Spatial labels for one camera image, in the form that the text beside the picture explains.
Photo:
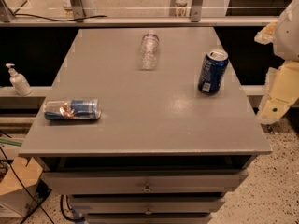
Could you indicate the white pump dispenser bottle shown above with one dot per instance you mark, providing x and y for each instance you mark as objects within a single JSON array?
[{"x": 18, "y": 81}]

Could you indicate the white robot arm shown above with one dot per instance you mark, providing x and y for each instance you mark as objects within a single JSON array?
[{"x": 286, "y": 41}]

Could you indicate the red bull can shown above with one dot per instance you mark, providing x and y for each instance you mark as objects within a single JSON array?
[{"x": 77, "y": 109}]

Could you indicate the cardboard box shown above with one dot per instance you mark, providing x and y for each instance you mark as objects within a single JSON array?
[{"x": 18, "y": 187}]

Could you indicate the blue pepsi can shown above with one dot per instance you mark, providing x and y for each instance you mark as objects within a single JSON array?
[{"x": 213, "y": 69}]

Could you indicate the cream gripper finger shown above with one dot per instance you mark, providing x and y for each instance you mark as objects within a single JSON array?
[
  {"x": 267, "y": 34},
  {"x": 281, "y": 91}
]

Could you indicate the grey drawer cabinet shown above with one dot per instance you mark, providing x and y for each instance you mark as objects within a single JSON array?
[{"x": 162, "y": 152}]

